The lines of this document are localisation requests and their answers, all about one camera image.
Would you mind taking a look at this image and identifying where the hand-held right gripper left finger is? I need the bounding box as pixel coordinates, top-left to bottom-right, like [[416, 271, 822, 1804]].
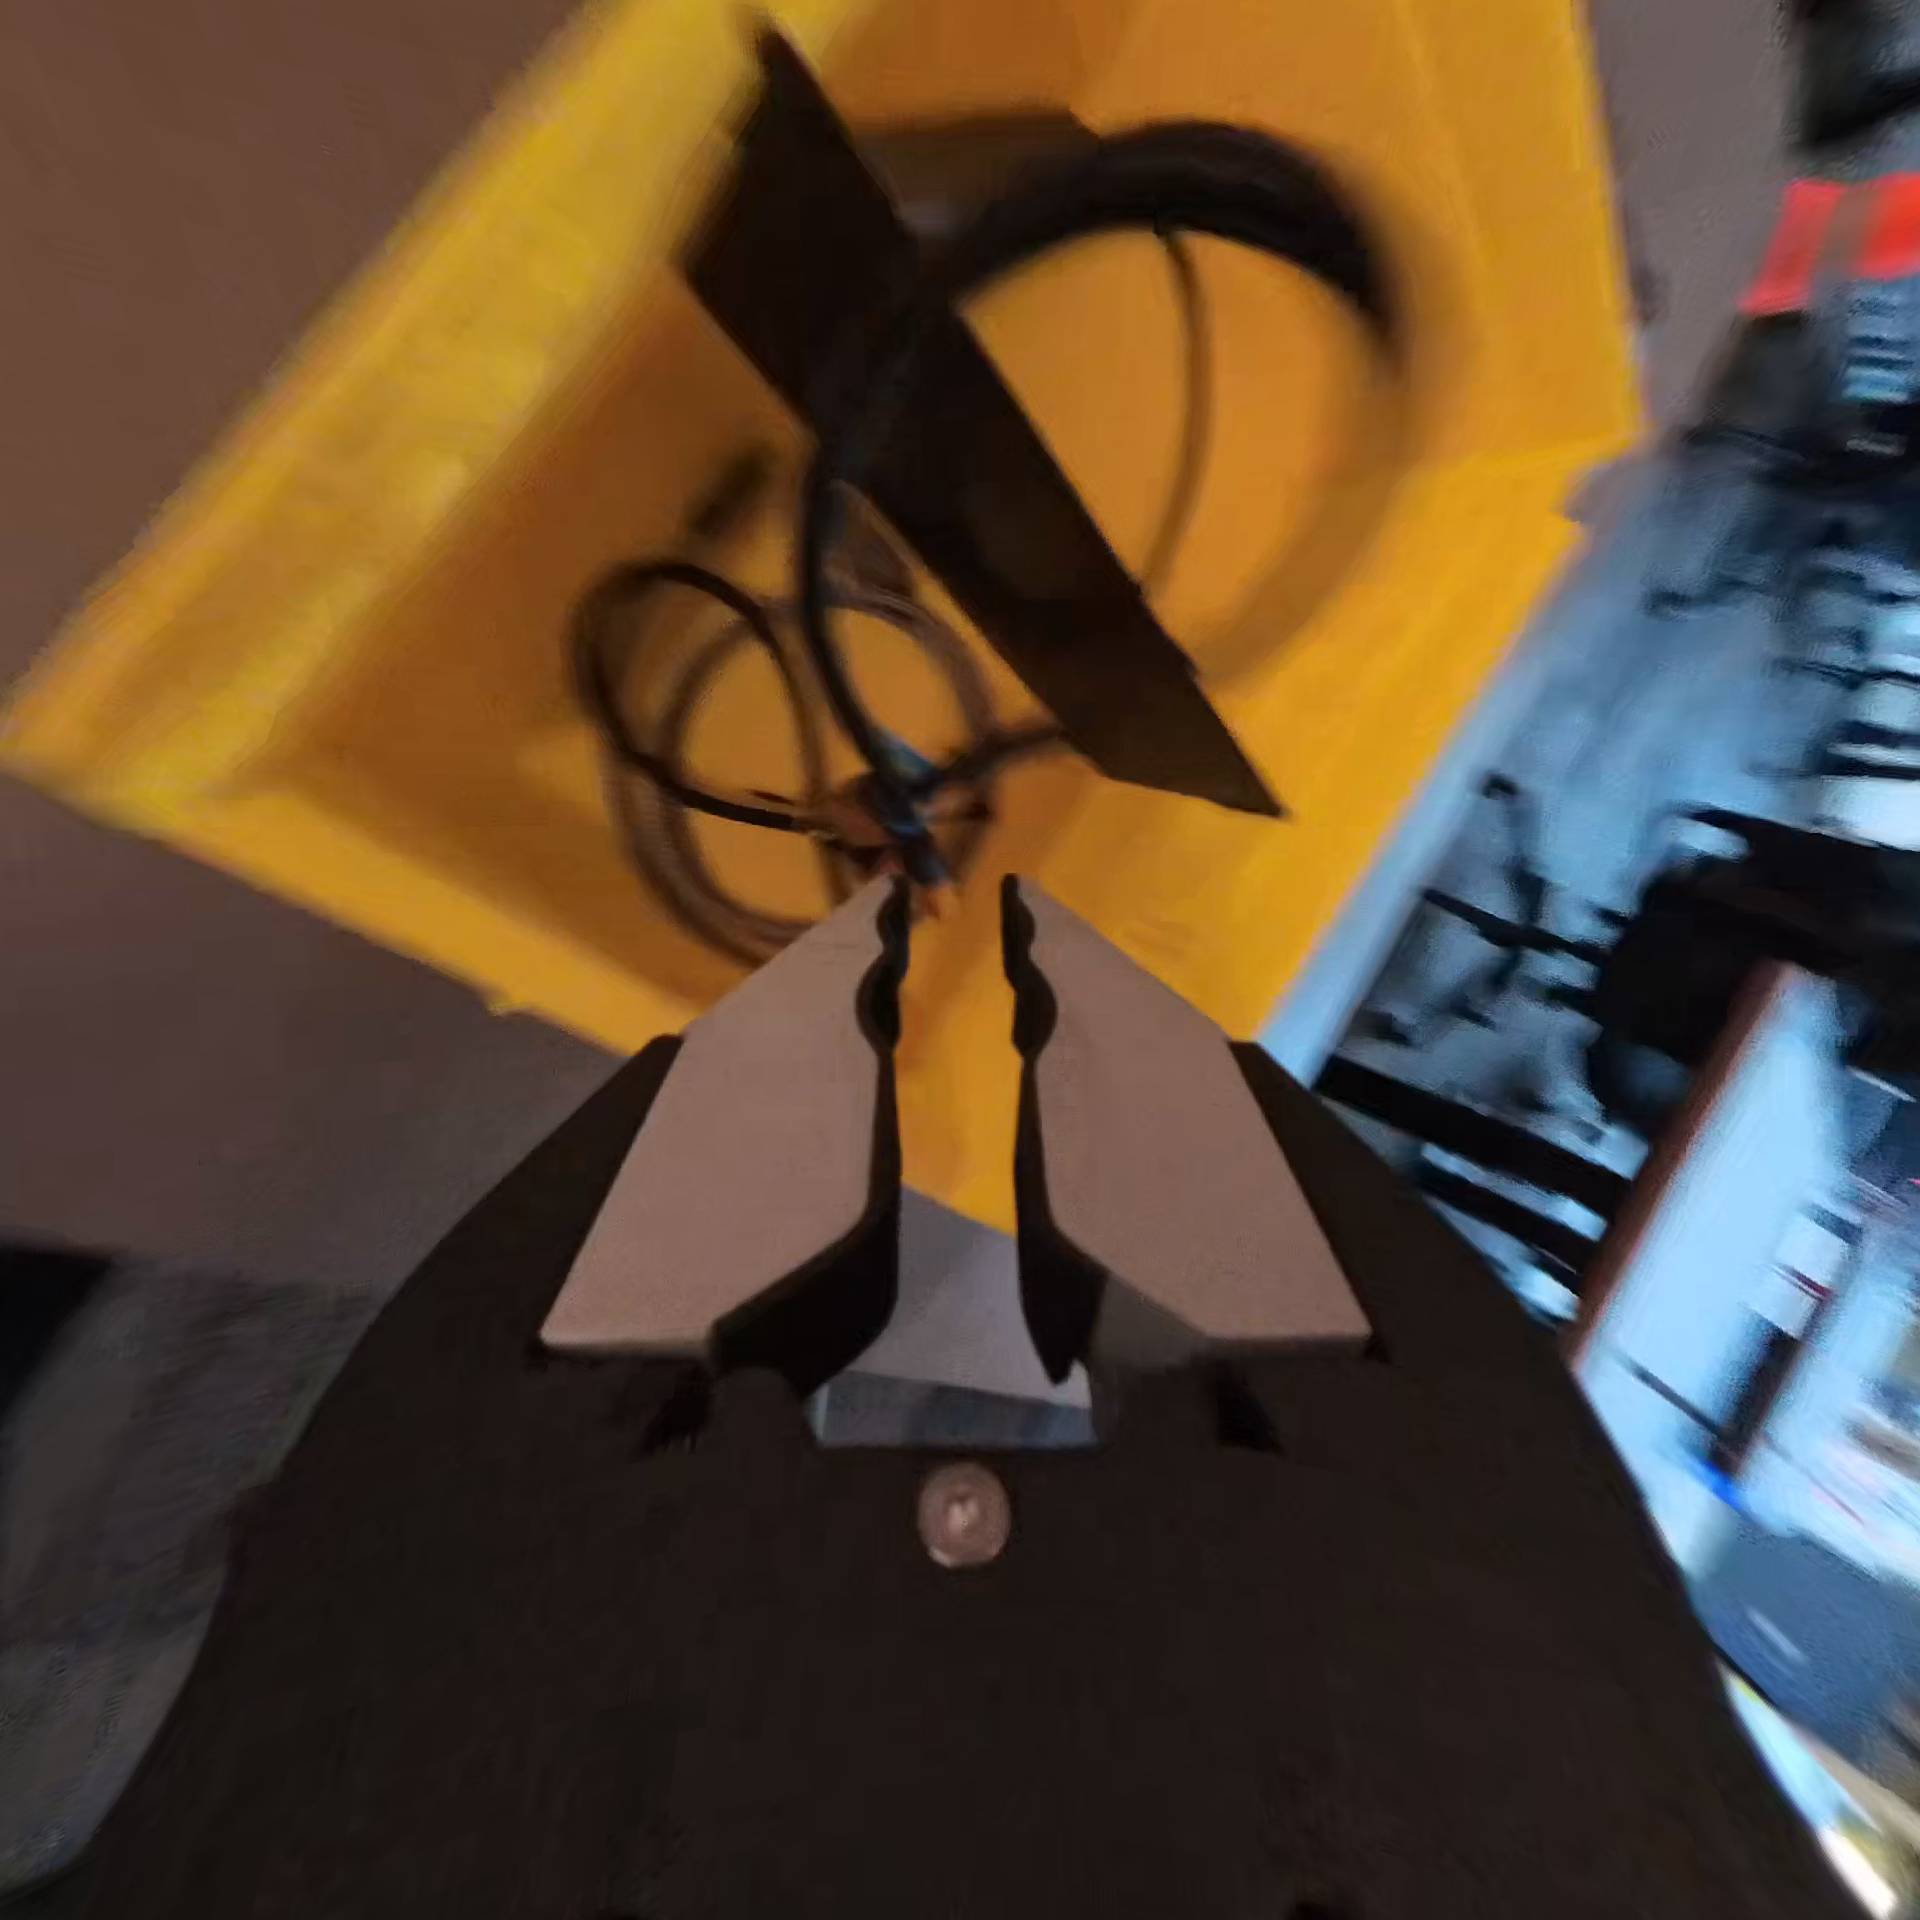
[[537, 874, 910, 1398]]

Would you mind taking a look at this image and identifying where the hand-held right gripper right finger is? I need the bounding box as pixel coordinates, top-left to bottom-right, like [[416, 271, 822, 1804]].
[[998, 874, 1375, 1391]]

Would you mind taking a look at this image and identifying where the yellow plastic bin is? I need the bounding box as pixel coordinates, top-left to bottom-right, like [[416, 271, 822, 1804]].
[[0, 0, 1644, 1217]]

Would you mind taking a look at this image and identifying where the black usb cable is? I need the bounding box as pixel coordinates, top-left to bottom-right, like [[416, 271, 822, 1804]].
[[802, 120, 1414, 904]]

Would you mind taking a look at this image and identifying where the black flat divider panel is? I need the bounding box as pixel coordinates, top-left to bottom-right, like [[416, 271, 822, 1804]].
[[681, 27, 1289, 825]]

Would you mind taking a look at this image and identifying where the coiled thin dark cable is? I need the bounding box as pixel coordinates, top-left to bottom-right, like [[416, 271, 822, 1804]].
[[577, 555, 1082, 977]]

